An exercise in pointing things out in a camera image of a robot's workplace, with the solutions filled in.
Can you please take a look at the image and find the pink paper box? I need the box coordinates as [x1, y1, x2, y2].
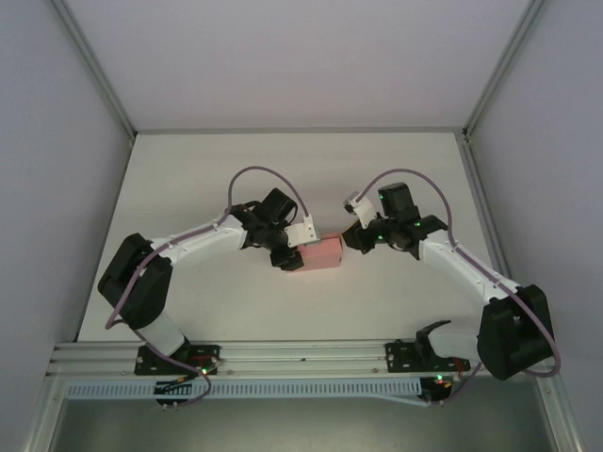
[298, 232, 345, 272]

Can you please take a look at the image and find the black connector board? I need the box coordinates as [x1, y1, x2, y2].
[420, 375, 456, 407]
[154, 379, 190, 412]

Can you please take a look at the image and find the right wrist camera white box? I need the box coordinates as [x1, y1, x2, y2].
[344, 189, 379, 233]

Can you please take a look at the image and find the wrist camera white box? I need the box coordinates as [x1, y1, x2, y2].
[284, 215, 322, 248]
[344, 189, 379, 233]

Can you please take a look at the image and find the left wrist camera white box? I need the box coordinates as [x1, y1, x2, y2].
[284, 215, 322, 248]

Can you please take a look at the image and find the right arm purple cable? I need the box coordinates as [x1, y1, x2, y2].
[357, 169, 562, 407]

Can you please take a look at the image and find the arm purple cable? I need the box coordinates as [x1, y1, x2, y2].
[104, 165, 316, 409]
[357, 169, 562, 407]

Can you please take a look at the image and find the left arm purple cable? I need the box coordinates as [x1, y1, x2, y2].
[104, 165, 316, 409]

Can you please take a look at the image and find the aluminium mounting rail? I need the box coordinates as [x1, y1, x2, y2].
[46, 335, 553, 379]

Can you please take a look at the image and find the aluminium frame crossbar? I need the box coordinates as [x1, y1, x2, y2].
[133, 124, 467, 137]

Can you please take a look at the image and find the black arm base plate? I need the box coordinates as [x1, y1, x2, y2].
[134, 344, 223, 377]
[384, 339, 472, 374]

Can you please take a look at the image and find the white slotted cable duct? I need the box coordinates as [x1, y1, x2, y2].
[62, 378, 424, 410]

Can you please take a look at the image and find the aluminium frame post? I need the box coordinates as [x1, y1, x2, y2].
[462, 0, 550, 141]
[50, 0, 139, 140]

